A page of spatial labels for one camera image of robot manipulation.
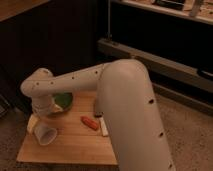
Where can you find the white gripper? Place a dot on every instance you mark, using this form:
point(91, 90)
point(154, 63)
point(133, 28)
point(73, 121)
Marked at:
point(42, 106)

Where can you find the white ceramic cup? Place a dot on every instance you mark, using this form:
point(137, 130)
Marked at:
point(44, 133)

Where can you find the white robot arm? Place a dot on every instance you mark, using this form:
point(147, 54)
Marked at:
point(126, 100)

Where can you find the green ceramic bowl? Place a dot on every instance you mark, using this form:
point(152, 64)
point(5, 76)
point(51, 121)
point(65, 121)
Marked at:
point(64, 100)

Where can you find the orange carrot toy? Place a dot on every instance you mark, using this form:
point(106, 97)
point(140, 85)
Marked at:
point(90, 123)

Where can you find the wooden table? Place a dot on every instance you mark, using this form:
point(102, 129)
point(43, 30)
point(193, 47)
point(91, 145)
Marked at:
point(75, 143)

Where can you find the grey rectangular block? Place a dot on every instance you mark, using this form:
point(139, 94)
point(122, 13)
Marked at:
point(96, 111)

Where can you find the beige sponge block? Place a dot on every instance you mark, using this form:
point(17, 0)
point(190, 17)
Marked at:
point(103, 127)

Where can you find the dark wooden cabinet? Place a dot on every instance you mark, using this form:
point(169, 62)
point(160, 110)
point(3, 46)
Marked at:
point(60, 35)

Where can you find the shelf with clutter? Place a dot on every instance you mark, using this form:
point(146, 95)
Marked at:
point(195, 10)

